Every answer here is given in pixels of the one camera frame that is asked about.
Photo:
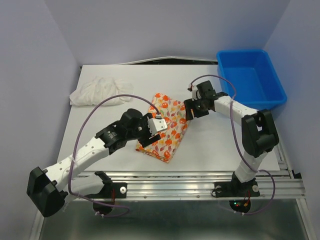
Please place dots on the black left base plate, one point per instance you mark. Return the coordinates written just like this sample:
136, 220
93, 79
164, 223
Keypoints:
115, 190

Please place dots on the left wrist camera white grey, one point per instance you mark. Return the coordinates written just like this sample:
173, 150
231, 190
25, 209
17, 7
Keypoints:
157, 125

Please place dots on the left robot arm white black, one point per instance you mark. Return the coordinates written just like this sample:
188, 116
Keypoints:
50, 189

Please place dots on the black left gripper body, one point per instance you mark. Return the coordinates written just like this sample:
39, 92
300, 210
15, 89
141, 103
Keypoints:
142, 134

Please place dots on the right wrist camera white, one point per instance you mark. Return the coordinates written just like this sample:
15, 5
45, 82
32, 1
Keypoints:
195, 94

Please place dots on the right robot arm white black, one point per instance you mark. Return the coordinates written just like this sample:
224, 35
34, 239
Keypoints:
258, 135

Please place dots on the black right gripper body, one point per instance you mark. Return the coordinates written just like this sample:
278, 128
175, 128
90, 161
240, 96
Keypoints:
197, 106

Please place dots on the white ruffled skirt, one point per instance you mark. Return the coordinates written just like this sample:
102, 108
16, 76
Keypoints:
100, 88

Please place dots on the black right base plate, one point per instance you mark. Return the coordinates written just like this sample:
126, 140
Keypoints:
228, 189

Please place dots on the blue plastic bin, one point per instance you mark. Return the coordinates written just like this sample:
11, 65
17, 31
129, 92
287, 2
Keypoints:
254, 77

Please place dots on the orange floral patterned skirt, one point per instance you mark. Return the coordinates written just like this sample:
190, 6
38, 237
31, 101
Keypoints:
174, 113

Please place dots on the aluminium rail frame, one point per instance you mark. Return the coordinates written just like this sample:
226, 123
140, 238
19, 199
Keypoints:
285, 218

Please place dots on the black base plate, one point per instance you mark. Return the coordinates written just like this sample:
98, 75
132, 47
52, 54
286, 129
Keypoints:
115, 190
228, 189

